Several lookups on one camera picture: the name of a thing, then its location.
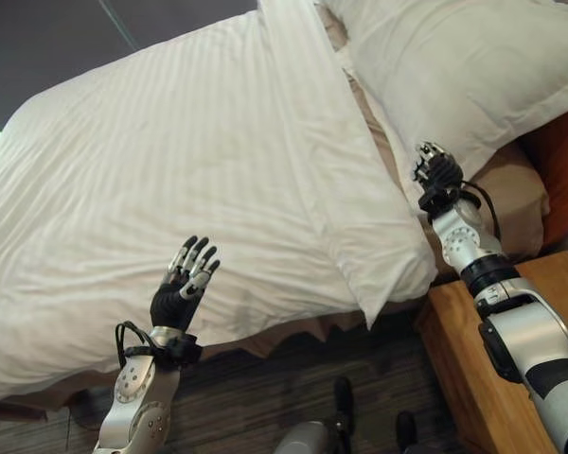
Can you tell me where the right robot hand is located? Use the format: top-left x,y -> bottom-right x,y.
411,140 -> 463,191

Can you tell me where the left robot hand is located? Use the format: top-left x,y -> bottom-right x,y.
150,235 -> 222,332

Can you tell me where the white pillow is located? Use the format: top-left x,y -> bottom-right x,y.
320,0 -> 568,188

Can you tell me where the white striped duvet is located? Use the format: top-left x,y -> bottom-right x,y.
0,0 -> 440,411

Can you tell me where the wooden headboard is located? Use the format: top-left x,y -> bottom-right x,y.
520,101 -> 568,247

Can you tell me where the silver robot leg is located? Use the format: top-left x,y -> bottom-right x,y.
274,420 -> 345,454

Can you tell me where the dark robot foot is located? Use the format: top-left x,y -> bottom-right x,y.
395,410 -> 418,448
333,375 -> 355,444

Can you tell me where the wooden nightstand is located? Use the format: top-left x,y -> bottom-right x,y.
415,251 -> 568,454

